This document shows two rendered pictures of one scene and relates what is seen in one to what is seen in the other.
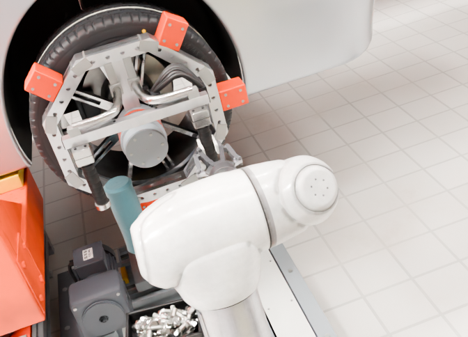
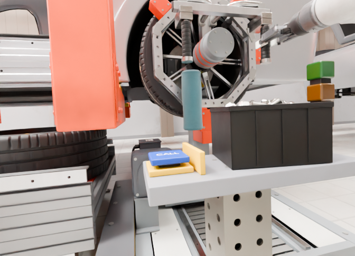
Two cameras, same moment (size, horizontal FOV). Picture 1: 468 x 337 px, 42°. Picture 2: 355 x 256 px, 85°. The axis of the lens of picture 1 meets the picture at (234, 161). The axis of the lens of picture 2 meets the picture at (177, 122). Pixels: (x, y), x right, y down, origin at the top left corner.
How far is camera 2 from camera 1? 147 cm
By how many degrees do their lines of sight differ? 29
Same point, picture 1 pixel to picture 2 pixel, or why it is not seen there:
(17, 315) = (92, 110)
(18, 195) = not seen: hidden behind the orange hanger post
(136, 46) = (218, 0)
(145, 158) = (218, 48)
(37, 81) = not seen: outside the picture
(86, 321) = (141, 173)
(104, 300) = not seen: hidden behind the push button
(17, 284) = (105, 75)
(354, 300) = (334, 220)
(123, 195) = (195, 75)
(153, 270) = not seen: outside the picture
